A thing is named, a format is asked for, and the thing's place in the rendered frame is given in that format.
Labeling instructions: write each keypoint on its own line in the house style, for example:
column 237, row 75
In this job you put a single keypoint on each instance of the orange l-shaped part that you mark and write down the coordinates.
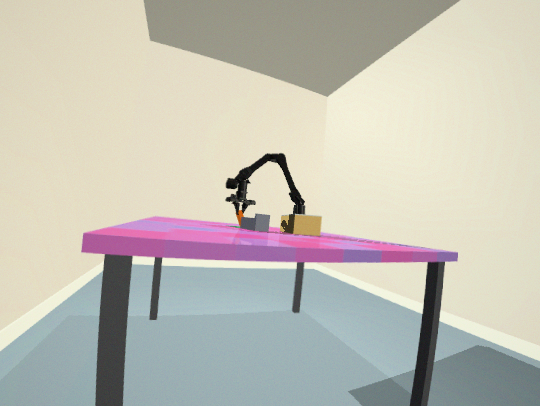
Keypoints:
column 240, row 214

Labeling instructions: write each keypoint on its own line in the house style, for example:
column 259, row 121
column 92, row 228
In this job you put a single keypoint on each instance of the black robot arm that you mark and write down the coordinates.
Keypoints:
column 241, row 180

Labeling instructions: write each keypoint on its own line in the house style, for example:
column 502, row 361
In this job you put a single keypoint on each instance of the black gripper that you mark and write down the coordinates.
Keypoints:
column 241, row 195

